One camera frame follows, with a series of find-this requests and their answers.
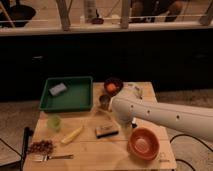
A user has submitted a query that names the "green plastic cup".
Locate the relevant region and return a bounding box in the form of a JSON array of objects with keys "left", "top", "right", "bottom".
[{"left": 47, "top": 115, "right": 61, "bottom": 132}]

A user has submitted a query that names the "silver fork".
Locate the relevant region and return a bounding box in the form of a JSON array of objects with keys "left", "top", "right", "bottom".
[{"left": 33, "top": 155, "right": 74, "bottom": 162}]

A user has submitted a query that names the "metal cup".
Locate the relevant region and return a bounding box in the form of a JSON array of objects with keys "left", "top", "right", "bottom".
[{"left": 99, "top": 95, "right": 111, "bottom": 110}]

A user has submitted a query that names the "dark bowl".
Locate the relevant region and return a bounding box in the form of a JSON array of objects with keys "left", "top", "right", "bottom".
[{"left": 104, "top": 77, "right": 123, "bottom": 96}]

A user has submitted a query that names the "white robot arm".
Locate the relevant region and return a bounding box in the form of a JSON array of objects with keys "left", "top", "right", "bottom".
[{"left": 111, "top": 88, "right": 213, "bottom": 142}]

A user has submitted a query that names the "orange fruit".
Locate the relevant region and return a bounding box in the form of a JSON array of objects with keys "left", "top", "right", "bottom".
[{"left": 106, "top": 83, "right": 117, "bottom": 93}]

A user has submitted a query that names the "orange plastic bowl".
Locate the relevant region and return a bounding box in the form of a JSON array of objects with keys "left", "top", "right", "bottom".
[{"left": 127, "top": 128, "right": 160, "bottom": 161}]

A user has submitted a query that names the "wooden board eraser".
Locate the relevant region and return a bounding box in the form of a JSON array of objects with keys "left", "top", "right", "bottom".
[{"left": 95, "top": 124, "right": 119, "bottom": 138}]

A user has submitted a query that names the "yellow banana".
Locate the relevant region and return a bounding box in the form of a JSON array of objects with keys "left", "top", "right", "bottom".
[{"left": 61, "top": 126, "right": 84, "bottom": 144}]

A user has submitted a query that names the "green plastic tray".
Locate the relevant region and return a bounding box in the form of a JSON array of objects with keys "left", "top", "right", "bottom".
[{"left": 40, "top": 76, "right": 93, "bottom": 113}]

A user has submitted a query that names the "bunch of brown grapes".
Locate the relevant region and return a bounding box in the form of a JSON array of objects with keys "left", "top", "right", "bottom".
[{"left": 28, "top": 140, "right": 54, "bottom": 154}]

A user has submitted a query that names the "black cable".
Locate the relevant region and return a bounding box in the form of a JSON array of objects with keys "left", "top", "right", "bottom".
[{"left": 169, "top": 133, "right": 213, "bottom": 171}]

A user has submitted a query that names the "grey sponge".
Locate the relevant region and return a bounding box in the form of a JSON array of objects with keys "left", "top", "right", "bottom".
[{"left": 49, "top": 83, "right": 67, "bottom": 96}]

